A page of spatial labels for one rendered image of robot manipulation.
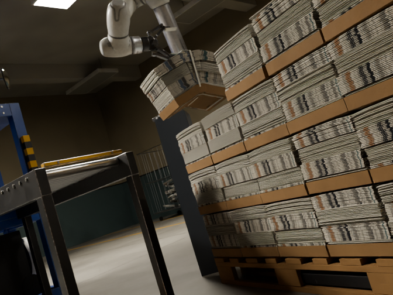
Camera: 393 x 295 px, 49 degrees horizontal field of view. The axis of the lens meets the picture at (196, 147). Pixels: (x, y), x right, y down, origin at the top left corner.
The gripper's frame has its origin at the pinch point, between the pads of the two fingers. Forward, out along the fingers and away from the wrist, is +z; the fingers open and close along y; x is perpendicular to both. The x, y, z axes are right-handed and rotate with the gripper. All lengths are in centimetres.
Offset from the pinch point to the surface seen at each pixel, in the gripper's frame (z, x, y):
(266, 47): 4, 78, 35
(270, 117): 5, 67, 59
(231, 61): 1, 54, 31
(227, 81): 1, 48, 38
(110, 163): -46, -9, 57
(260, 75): 4, 70, 43
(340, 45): 11, 108, 47
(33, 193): -85, 12, 66
